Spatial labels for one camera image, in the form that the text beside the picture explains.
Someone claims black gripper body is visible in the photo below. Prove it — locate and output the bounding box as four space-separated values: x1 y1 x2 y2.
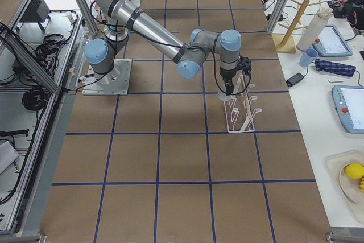
219 66 237 82

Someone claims translucent white plastic cup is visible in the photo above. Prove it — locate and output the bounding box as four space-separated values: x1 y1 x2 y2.
217 90 231 101

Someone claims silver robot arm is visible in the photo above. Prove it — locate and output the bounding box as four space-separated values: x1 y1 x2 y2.
95 0 241 96

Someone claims blue cup on side table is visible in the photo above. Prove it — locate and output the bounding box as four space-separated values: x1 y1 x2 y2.
299 48 319 67

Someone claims wooden mug tree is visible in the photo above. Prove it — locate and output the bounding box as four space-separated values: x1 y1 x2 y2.
272 0 322 53

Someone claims black power adapter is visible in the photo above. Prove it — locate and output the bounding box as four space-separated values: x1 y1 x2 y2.
286 73 305 88

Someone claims white thermos bottle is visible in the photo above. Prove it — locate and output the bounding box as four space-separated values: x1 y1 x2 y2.
296 7 333 51

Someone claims blue teach pendant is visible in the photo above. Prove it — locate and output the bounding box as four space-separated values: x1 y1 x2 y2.
332 85 363 134
312 25 353 57

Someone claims beige tray on side table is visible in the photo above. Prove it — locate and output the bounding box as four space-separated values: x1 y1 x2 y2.
325 150 363 224

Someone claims person in black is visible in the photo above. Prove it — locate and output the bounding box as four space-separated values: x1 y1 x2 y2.
334 0 363 32

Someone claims yellow lemon toy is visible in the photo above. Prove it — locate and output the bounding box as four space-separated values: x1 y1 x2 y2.
345 163 364 179

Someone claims beige plate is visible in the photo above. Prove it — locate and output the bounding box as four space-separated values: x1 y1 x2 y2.
339 165 363 205

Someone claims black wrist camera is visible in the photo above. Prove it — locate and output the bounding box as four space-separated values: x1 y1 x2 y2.
239 56 251 76

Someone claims white wire cup rack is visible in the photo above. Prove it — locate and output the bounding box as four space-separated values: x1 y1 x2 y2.
223 74 262 133

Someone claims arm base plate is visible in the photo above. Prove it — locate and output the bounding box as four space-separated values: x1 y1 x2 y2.
82 59 132 96

